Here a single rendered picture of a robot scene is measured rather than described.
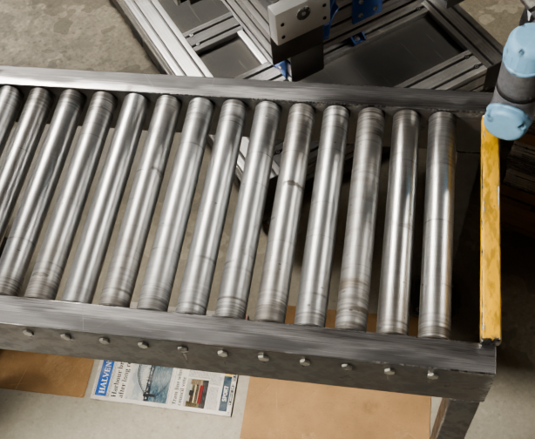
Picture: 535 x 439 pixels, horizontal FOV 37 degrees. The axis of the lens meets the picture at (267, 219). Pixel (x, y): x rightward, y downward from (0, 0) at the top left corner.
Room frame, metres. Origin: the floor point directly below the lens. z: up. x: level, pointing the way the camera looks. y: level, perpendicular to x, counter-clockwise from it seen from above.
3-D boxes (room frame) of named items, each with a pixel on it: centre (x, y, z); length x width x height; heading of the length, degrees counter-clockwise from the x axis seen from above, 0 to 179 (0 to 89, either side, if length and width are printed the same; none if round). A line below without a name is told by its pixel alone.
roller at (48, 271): (0.86, 0.34, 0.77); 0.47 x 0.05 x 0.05; 164
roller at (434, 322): (0.68, -0.29, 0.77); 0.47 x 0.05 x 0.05; 164
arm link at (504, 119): (0.83, -0.44, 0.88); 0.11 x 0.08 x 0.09; 145
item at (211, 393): (0.85, 0.31, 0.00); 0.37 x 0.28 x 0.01; 74
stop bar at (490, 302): (0.65, -0.36, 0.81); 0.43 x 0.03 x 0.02; 164
